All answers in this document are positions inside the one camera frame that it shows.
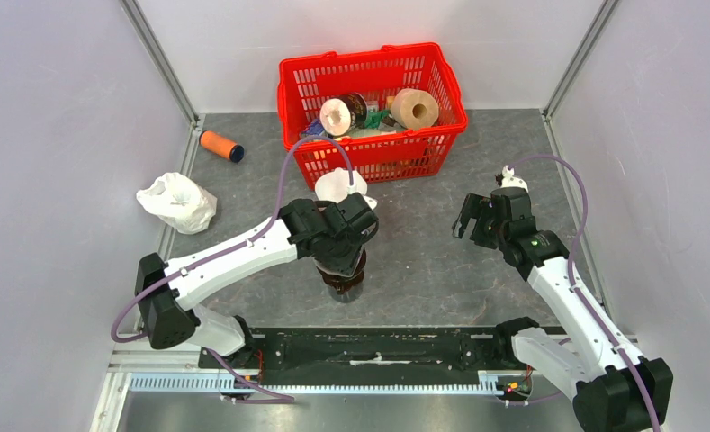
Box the brown plastic coffee dripper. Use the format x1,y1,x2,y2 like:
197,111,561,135
316,248,367,295

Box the white paper coffee filter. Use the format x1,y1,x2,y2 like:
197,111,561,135
314,167,368,203

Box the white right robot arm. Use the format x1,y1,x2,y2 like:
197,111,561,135
453,187,673,431

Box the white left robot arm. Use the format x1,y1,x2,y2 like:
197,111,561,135
135,193,379,368

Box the small glass measuring beaker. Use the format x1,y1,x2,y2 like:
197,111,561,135
328,284,364,303

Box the beige tape roll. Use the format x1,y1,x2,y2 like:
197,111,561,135
390,88,439,131

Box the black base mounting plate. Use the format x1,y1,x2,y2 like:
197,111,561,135
224,326,526,387

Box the blue small box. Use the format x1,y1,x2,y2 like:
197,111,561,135
299,119,330,143

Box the green packet in basket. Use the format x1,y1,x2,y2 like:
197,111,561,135
363,109,397,130

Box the white crumpled plastic bag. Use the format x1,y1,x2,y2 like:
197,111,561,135
136,172,218,235

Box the orange cylindrical bottle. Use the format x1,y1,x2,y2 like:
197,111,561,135
199,130,245,163

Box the red plastic shopping basket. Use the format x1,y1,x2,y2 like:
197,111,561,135
277,42,468,187

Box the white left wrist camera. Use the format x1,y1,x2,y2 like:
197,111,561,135
346,170,378,210

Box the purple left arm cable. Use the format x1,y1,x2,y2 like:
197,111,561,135
111,135,355,344

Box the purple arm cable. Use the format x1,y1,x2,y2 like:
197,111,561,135
506,155,662,432
111,135,355,344

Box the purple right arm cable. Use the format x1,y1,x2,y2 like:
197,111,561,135
506,155,662,432

